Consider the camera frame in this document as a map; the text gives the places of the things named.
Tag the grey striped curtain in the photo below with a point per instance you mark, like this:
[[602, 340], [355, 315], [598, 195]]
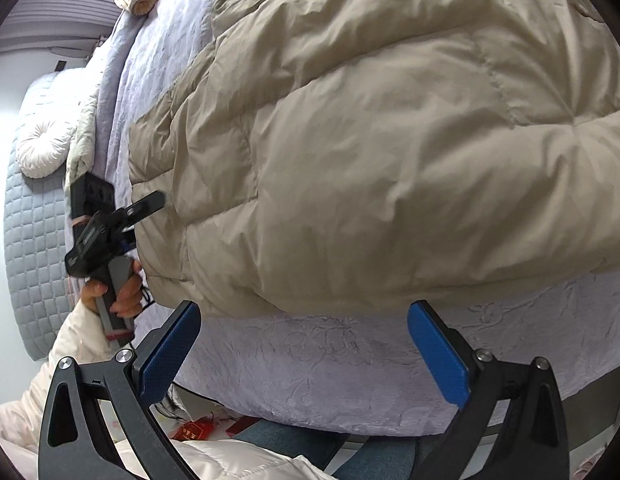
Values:
[[50, 24]]

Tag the person left hand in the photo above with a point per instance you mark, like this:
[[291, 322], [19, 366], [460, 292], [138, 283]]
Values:
[[129, 300]]

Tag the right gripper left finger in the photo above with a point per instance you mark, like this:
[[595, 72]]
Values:
[[131, 381]]

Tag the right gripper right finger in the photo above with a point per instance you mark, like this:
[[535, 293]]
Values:
[[532, 442]]

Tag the tan puffer jacket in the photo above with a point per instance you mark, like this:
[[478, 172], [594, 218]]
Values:
[[353, 156]]

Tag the white sleeve forearm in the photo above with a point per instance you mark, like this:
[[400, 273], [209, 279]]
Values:
[[24, 422]]

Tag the round cream pillow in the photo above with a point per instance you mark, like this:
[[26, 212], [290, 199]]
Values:
[[43, 144]]

